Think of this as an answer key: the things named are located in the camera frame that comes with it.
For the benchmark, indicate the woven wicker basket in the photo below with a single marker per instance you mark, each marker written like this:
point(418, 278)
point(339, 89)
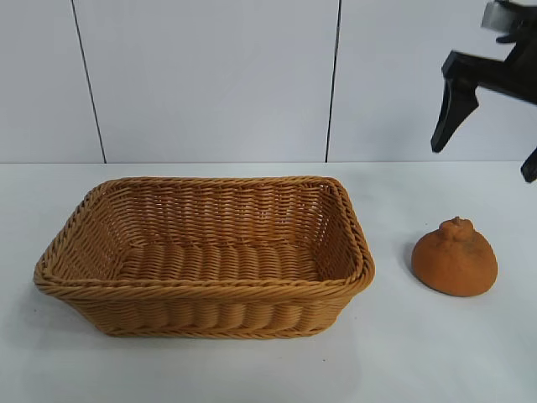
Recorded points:
point(210, 306)

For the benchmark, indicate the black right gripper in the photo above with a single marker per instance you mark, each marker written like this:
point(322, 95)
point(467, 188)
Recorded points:
point(520, 71)

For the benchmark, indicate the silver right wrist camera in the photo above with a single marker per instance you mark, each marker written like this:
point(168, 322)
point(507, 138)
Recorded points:
point(499, 14)

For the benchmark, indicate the orange fruit with knob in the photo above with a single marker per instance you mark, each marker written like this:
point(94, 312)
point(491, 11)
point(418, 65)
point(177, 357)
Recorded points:
point(455, 264)

